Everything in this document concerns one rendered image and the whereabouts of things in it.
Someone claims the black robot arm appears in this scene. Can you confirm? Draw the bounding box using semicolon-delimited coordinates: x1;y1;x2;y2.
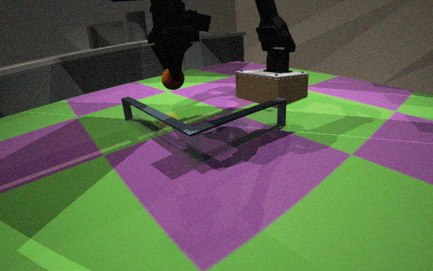
180;0;295;73

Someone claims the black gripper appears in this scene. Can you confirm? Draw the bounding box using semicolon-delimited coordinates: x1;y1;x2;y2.
147;0;200;81

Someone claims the orange-brown ball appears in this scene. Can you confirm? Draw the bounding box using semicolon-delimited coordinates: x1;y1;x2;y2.
162;69;185;90

